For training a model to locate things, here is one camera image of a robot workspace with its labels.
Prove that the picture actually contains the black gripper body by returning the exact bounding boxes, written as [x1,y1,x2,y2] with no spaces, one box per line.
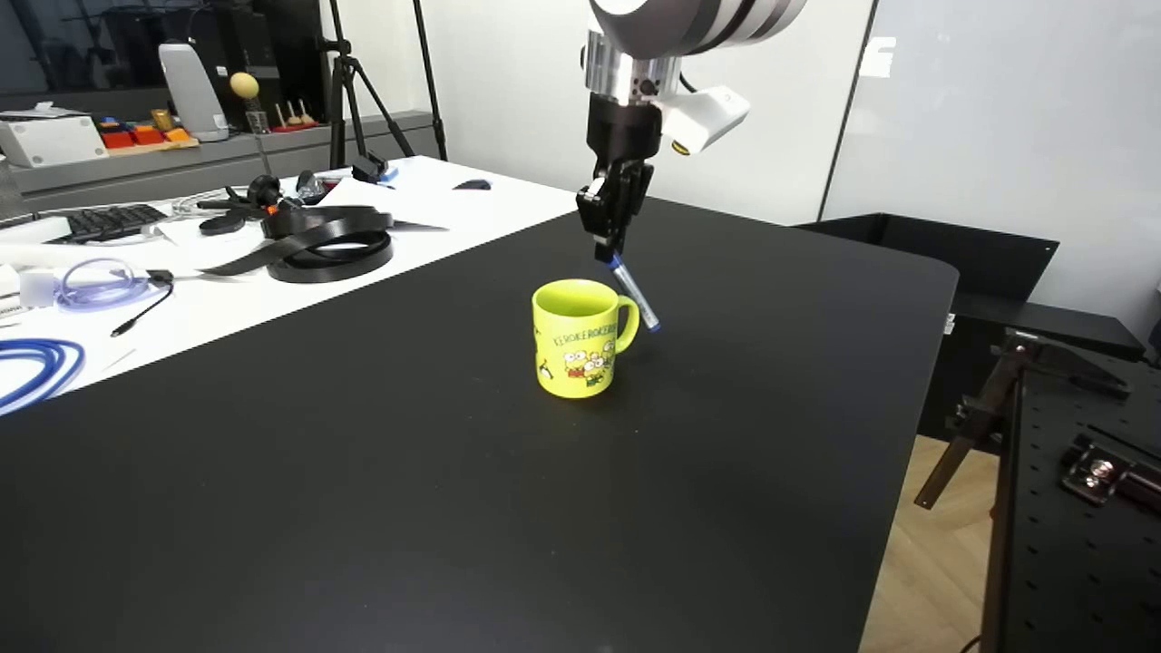
[589,93,662,169]

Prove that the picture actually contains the blue marker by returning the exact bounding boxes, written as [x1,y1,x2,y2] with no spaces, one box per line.
[609,252,662,329]

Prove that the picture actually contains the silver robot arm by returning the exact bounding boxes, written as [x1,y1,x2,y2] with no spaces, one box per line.
[576,0,807,266]

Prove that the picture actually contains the yellow cartoon mug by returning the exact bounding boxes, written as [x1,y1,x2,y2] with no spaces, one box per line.
[529,280,641,400]

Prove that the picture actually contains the black computer mouse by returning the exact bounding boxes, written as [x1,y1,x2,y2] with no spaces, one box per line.
[455,177,494,192]

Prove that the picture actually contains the yellow ball on stand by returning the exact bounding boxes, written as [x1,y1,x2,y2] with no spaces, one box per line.
[199,71,281,234]

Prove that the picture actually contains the white grey device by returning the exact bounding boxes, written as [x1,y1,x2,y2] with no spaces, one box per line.
[159,43,230,140]

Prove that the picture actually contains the orange red toy blocks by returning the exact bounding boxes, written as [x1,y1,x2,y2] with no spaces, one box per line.
[97,107,197,153]

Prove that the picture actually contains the black keyboard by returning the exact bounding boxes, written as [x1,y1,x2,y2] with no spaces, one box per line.
[66,203,163,242]

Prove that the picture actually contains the clear blue tube coil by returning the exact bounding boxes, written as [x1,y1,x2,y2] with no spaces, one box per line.
[29,257,154,310]

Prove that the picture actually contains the metal clamp on table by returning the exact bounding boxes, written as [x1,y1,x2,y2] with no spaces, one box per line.
[1058,423,1161,515]

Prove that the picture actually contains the white box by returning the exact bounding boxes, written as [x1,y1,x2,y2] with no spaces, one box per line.
[0,117,104,169]

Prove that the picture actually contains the grey shelf cabinet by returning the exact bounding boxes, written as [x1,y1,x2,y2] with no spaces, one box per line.
[0,107,444,217]

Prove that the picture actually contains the black perforated side table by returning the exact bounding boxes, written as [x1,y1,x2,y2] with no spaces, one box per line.
[913,326,1161,653]

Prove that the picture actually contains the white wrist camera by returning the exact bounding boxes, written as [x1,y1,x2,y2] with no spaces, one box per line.
[656,88,751,156]

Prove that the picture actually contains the black camera tripod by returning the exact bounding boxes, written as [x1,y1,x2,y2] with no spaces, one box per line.
[322,0,413,180]

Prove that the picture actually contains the black coiled cable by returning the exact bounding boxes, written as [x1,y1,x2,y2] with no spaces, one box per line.
[199,203,399,286]

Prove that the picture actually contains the black thin cable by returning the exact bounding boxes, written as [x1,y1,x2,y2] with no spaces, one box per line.
[110,266,180,339]

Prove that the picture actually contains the blue cable coil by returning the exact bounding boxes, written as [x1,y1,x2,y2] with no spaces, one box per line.
[0,333,90,420]

